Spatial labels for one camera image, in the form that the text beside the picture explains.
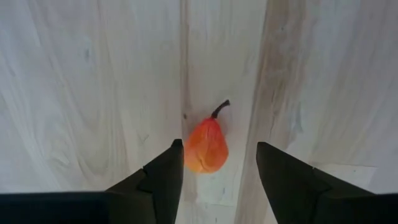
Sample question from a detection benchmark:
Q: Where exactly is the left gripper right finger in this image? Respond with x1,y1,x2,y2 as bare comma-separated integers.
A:
256,141,379,224

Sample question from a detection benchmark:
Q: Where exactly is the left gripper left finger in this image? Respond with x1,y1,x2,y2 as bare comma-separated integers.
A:
105,138,185,224

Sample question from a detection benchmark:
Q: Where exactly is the small orange pear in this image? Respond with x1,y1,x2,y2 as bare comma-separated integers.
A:
183,99,231,174

